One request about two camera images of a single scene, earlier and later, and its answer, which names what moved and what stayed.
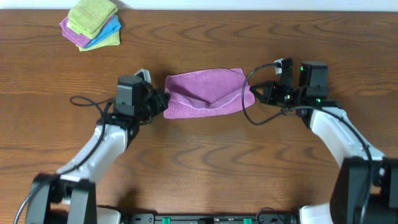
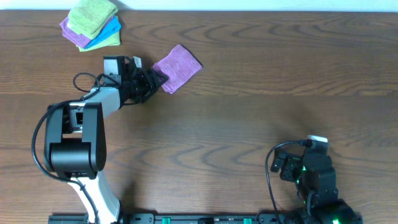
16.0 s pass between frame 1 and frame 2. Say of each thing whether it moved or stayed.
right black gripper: moved
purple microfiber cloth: moved
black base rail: stayed
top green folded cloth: stayed
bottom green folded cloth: stayed
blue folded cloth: stayed
